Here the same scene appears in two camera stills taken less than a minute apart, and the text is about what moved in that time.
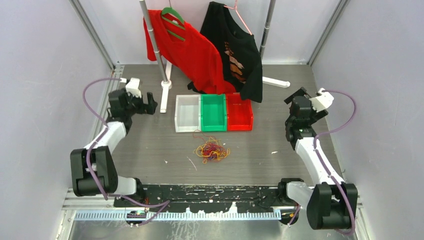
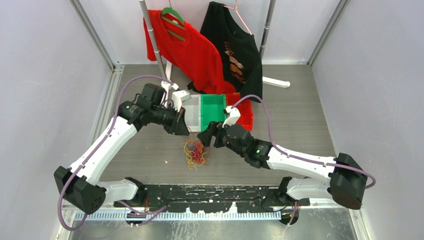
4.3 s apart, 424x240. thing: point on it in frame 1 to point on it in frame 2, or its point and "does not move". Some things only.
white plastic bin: (188, 116) does not move
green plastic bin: (213, 113) does not move
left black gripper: (148, 108) to (178, 126)
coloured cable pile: (212, 149) to (195, 152)
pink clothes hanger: (235, 8) does not move
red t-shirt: (189, 51) does not move
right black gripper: (301, 91) to (214, 128)
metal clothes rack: (166, 69) does not move
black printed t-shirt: (240, 55) does not move
